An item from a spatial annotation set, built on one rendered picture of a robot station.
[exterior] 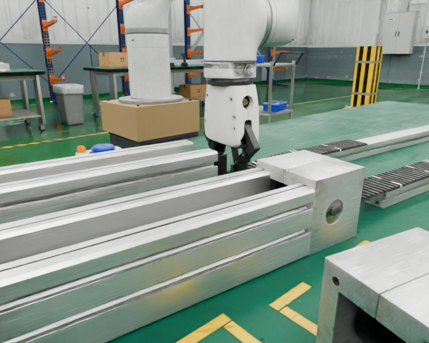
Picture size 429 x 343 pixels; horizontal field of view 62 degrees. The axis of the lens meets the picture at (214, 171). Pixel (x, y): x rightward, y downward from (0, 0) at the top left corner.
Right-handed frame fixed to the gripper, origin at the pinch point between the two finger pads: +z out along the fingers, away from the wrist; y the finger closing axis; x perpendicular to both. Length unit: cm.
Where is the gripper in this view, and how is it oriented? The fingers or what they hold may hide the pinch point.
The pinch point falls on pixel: (228, 170)
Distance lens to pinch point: 63.5
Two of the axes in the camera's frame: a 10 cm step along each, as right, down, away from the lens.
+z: 0.0, 9.5, 3.2
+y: -5.6, -2.6, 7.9
